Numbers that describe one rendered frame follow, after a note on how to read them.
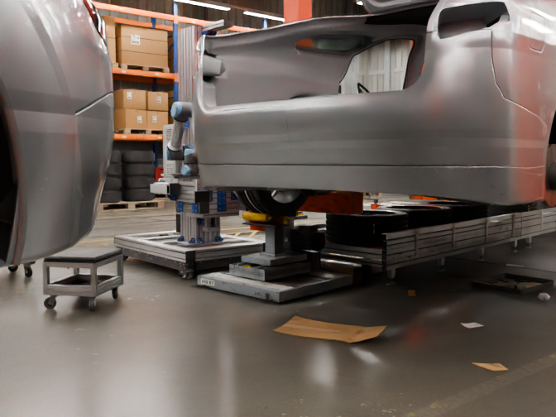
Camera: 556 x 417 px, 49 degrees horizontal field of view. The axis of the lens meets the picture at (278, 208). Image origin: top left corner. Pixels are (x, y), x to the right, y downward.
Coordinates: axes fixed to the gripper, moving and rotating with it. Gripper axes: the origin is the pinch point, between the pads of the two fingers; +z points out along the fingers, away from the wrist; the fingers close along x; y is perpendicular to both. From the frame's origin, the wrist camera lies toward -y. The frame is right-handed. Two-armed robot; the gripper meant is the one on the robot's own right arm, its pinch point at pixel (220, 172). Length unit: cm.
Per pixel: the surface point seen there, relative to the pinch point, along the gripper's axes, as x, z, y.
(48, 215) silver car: -244, -258, 0
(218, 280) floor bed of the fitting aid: -27, -27, -76
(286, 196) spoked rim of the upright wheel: -41, 30, -18
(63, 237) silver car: -241, -254, -5
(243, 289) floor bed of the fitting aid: -53, -27, -78
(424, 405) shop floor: -239, -109, -83
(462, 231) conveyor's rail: -107, 185, -52
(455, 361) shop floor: -224, -54, -83
